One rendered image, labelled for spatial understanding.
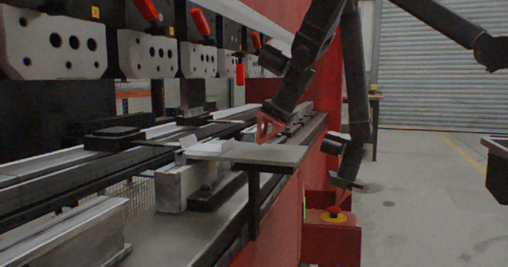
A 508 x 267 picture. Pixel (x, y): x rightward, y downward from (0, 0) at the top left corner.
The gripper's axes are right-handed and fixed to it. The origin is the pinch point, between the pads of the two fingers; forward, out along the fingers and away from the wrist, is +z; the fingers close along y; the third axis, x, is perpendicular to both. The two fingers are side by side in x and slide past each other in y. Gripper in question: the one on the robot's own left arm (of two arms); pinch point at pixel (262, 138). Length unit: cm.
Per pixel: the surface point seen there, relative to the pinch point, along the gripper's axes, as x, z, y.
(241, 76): -16.8, -7.4, -15.6
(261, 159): 3.2, 1.8, 7.2
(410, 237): 102, 59, -187
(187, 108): -18.9, 2.6, 4.0
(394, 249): 91, 65, -163
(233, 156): -2.5, 5.0, 7.1
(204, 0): -28.5, -20.9, 0.0
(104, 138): -34.6, 20.7, 6.0
